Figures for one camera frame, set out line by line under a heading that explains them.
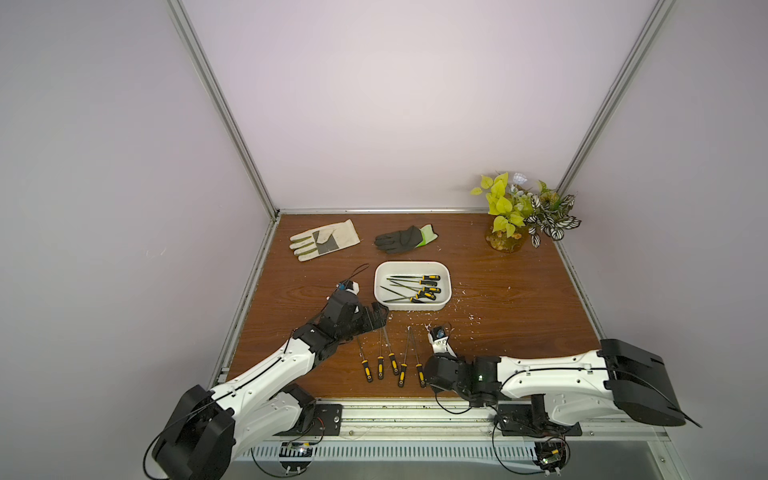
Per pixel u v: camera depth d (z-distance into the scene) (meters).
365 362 0.83
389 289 0.97
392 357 0.83
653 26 0.72
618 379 0.42
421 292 0.95
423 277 1.00
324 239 1.11
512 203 0.94
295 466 0.67
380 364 0.81
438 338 0.71
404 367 0.81
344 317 0.64
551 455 0.70
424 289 0.96
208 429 0.40
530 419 0.66
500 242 1.07
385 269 0.98
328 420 0.73
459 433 0.73
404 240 1.10
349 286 0.76
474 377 0.57
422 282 0.98
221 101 0.86
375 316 0.74
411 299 0.95
